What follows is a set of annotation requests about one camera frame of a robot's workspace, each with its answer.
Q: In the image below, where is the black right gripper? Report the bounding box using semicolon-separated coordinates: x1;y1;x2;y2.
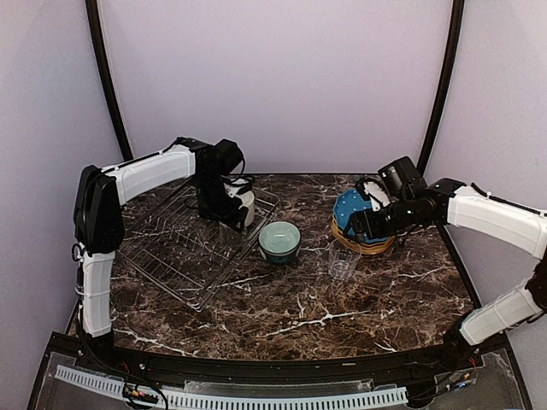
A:
344;195;418;243

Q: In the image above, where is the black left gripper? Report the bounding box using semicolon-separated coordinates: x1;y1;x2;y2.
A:
196;172;250;233

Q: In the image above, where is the white ribbed ceramic mug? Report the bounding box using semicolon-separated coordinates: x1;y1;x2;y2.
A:
223;178;255;231

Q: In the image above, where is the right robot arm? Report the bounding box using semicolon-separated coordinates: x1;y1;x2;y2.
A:
346;156;546;371

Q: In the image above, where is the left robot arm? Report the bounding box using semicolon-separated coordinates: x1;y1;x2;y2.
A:
71;137;254;338

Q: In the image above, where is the blue polka dot plate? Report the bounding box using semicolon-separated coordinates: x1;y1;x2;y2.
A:
332;188;380;244

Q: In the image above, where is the clear plastic tumbler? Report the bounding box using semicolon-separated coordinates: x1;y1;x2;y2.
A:
328;239;362;280

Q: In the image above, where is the green ribbed ceramic bowl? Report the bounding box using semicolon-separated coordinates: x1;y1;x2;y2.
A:
258;221;302;265

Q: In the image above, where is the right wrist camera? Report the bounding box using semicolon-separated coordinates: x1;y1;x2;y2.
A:
355;176;391;212

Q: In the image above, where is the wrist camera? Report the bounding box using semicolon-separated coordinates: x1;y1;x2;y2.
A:
355;176;391;212
214;139;244;175

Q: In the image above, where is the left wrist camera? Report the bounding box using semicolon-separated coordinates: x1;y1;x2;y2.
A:
214;139;244;175

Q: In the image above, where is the wire dish rack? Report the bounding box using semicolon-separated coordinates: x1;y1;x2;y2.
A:
114;179;280;311

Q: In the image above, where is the black aluminium front rail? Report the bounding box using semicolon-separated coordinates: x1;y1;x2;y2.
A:
46;328;509;390

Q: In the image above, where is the white slotted cable duct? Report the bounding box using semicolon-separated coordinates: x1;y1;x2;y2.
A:
54;365;408;409

